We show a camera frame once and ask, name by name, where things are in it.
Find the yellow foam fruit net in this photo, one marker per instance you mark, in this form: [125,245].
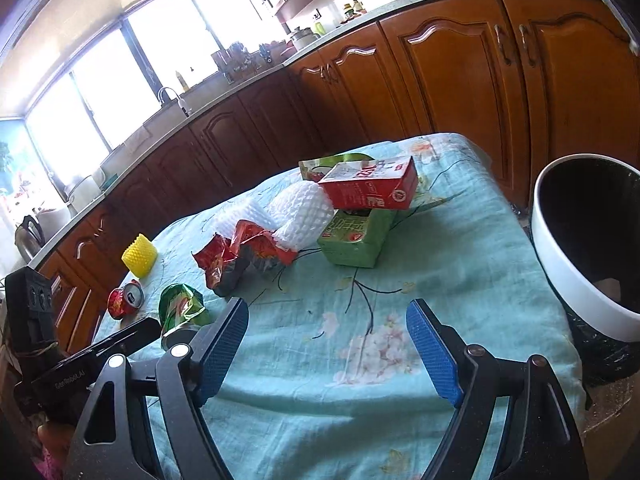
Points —
[140,256]

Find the red drink carton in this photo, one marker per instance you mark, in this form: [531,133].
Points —
[370,185]

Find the small white foam fruit net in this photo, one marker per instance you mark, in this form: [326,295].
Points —
[240,215]

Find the metal kettle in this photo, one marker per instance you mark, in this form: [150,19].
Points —
[25,242]

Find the large white foam fruit net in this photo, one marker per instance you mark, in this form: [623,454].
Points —
[300,215]

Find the white rimmed trash bin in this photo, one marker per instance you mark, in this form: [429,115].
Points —
[560,270]

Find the metal cooking pot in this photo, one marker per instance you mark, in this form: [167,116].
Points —
[302,39]

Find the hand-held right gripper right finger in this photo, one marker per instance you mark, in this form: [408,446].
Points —
[432,350]

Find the green drink carton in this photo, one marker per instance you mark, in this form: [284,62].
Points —
[355,240]

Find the red snack wrapper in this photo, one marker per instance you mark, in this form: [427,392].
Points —
[250,247]

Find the black plastic bag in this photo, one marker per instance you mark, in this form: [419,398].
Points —
[605,355]

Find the yellow bottle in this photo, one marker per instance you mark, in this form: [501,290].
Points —
[180,82]

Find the red crushed can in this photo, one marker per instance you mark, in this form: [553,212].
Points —
[122,302]

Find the cluster of kitchen utensils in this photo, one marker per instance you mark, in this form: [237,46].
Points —
[240,60]

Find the metal sink faucet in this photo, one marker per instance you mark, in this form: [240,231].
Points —
[181,102]

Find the green cup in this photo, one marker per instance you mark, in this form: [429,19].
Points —
[319,28]

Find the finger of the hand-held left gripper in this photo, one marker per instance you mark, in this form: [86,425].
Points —
[135,335]

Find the floral teal tablecloth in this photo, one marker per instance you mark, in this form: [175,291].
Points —
[325,360]

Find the green spout pouch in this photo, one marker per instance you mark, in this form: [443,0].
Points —
[315,167]

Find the green crushed can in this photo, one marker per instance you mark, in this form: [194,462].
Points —
[182,307]

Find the kitchen window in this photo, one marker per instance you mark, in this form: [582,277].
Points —
[100,85]

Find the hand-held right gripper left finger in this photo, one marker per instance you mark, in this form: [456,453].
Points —
[225,345]

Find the wooden base kitchen cabinets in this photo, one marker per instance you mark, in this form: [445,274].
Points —
[425,70]

